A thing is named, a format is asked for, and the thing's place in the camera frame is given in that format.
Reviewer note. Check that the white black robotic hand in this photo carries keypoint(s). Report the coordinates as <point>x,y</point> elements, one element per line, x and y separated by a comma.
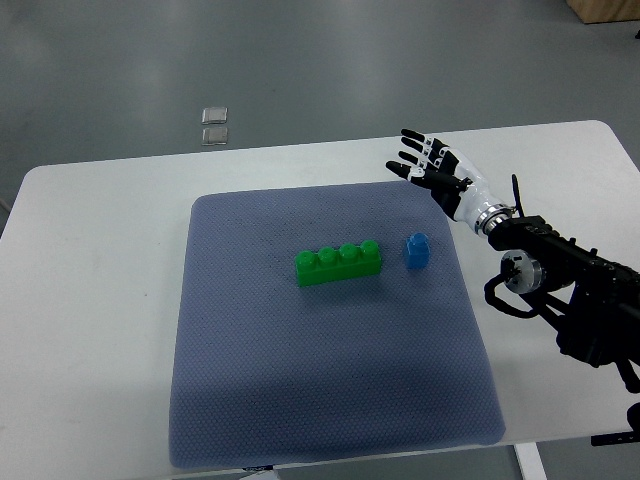
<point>453,181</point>

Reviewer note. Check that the small blue block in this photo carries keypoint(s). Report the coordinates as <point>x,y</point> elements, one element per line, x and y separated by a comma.
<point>417,252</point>

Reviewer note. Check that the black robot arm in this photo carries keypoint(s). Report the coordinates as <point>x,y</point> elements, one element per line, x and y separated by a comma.
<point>592,303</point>

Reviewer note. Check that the long green block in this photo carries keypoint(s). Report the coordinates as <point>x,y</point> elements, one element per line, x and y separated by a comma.
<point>328,264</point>

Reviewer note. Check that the blue mesh mat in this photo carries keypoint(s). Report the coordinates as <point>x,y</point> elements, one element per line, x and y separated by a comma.
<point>267,372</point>

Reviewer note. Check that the wooden box corner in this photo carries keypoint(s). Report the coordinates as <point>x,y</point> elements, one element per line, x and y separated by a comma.
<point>605,11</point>

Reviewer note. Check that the upper metal floor plate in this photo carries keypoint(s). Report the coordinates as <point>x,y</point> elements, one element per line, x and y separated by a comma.
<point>214,115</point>

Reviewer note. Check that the white table leg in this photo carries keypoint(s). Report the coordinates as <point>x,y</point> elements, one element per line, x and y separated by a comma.
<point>529,461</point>

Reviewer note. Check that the black table control panel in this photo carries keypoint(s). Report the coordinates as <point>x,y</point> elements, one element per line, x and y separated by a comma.
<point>614,439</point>

